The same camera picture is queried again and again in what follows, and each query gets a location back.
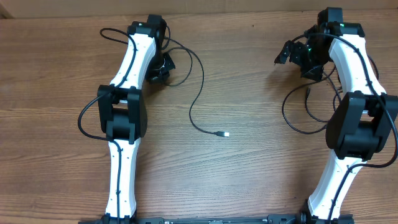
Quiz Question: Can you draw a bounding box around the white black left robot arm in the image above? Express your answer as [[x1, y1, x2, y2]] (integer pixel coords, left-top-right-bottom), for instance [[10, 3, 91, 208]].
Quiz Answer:
[[97, 14, 175, 223]]

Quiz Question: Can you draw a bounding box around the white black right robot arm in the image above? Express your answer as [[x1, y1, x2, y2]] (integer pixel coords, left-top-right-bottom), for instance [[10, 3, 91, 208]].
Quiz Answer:
[[275, 7, 397, 223]]

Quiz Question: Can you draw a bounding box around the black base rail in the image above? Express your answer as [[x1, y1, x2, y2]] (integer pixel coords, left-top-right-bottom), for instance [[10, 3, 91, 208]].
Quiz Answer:
[[78, 213, 355, 224]]

